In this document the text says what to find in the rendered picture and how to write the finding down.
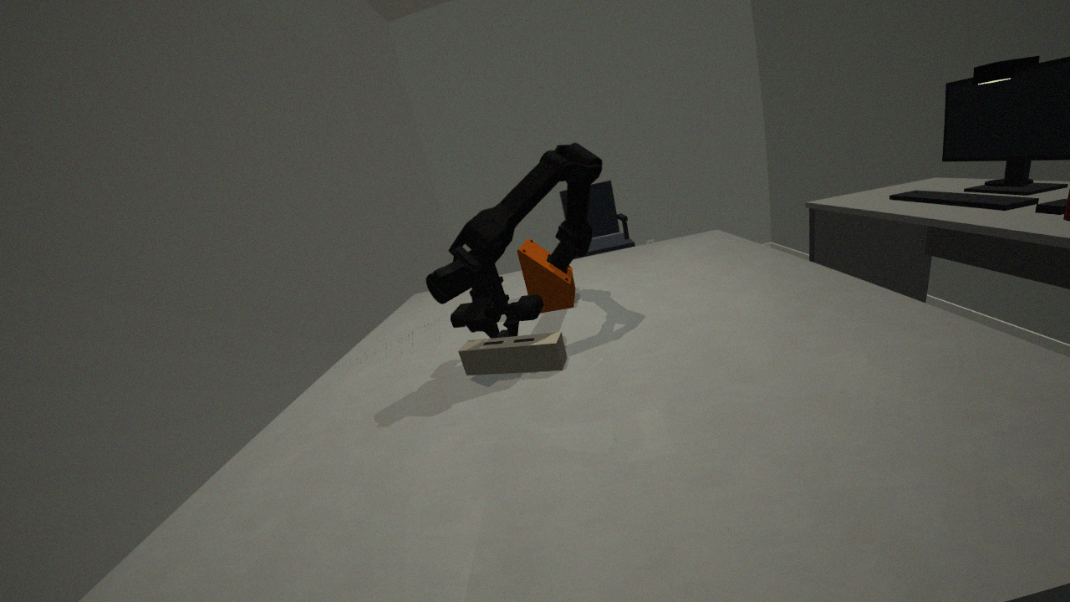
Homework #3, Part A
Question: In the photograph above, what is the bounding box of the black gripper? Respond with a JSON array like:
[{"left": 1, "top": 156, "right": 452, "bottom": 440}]
[{"left": 450, "top": 275, "right": 542, "bottom": 339}]

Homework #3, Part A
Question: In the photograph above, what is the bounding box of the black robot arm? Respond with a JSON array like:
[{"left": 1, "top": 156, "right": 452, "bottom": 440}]
[{"left": 425, "top": 143, "right": 603, "bottom": 333}]

